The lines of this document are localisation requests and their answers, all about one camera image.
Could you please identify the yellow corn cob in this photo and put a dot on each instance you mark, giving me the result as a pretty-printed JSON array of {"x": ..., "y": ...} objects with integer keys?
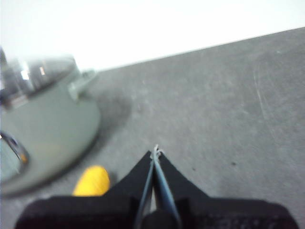
[{"x": 91, "y": 181}]

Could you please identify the pale green electric pot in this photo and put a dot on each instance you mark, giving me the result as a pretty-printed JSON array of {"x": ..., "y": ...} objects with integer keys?
[{"x": 52, "y": 124}]

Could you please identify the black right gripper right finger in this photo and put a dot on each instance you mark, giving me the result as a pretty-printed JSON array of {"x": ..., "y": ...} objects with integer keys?
[{"x": 214, "y": 214}]

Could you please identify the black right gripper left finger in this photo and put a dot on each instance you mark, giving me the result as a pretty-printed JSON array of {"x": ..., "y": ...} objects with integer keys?
[{"x": 95, "y": 210}]

